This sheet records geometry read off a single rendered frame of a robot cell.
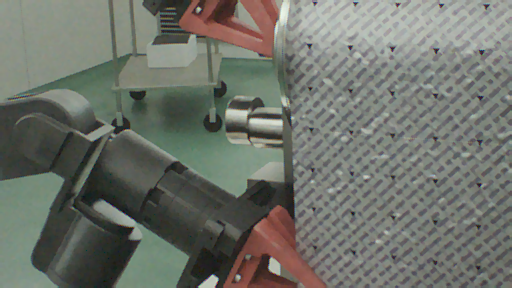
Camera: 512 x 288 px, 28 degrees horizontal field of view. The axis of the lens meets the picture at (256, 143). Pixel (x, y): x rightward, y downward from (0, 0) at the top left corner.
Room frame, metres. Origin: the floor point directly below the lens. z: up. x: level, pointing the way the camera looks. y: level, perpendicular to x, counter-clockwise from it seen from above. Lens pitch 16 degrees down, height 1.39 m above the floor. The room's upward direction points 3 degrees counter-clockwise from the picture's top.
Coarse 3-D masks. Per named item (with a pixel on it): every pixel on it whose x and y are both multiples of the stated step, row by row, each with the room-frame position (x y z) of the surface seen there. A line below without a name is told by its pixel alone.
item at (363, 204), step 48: (336, 144) 0.69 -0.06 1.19; (384, 144) 0.68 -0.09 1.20; (432, 144) 0.67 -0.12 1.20; (480, 144) 0.65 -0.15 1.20; (336, 192) 0.70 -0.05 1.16; (384, 192) 0.68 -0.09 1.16; (432, 192) 0.67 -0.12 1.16; (480, 192) 0.65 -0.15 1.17; (336, 240) 0.70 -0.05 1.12; (384, 240) 0.68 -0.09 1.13; (432, 240) 0.67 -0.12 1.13; (480, 240) 0.65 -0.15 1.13
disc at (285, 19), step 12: (288, 0) 0.71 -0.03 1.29; (288, 12) 0.71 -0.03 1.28; (288, 24) 0.71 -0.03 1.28; (288, 36) 0.71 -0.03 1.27; (288, 48) 0.71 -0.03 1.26; (288, 60) 0.71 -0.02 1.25; (288, 72) 0.71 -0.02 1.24; (288, 84) 0.71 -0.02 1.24; (288, 96) 0.70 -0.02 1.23; (288, 108) 0.71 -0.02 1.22; (288, 120) 0.71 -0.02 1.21
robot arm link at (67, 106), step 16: (32, 96) 0.80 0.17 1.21; (48, 96) 0.76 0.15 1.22; (64, 96) 0.78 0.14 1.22; (80, 96) 0.81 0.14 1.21; (0, 112) 0.75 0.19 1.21; (16, 112) 0.75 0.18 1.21; (48, 112) 0.75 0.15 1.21; (64, 112) 0.74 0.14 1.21; (80, 112) 0.77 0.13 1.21; (0, 128) 0.75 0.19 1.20; (80, 128) 0.76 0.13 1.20; (96, 128) 0.80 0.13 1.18; (0, 144) 0.75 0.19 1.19; (0, 160) 0.74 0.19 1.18; (16, 160) 0.74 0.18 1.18; (0, 176) 0.74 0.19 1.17; (16, 176) 0.74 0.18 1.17
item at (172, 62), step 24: (168, 48) 5.66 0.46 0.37; (192, 48) 5.82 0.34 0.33; (216, 48) 6.01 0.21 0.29; (144, 72) 5.56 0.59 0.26; (168, 72) 5.53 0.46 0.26; (192, 72) 5.50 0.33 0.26; (216, 72) 5.47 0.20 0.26; (144, 96) 6.02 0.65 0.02; (216, 96) 6.01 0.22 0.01; (120, 120) 5.21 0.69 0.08; (216, 120) 5.21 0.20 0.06
